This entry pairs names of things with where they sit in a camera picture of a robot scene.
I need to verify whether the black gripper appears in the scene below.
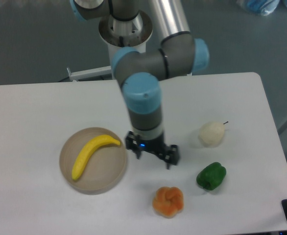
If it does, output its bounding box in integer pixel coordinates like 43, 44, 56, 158
125, 131, 179, 169

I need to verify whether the yellow banana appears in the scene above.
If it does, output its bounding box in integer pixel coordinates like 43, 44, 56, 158
72, 135, 120, 181

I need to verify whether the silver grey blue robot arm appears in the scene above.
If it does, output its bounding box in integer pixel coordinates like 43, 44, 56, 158
70, 0, 210, 166

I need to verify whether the beige round plate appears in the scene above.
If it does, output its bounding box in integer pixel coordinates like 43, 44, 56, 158
59, 127, 127, 194

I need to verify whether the orange knotted bread roll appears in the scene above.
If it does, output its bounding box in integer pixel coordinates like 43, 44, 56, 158
152, 187, 184, 218

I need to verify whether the white pear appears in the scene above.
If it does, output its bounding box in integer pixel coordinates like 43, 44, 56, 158
198, 121, 228, 147

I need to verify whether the green bell pepper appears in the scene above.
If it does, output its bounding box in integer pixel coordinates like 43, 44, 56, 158
196, 162, 227, 190

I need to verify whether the blue plastic bag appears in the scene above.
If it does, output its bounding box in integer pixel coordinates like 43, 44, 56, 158
236, 0, 287, 16

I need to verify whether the white pedestal support leg left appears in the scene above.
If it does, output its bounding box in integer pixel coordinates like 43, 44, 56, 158
67, 66, 111, 81

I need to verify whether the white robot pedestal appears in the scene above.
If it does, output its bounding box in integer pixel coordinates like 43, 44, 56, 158
98, 11, 154, 80

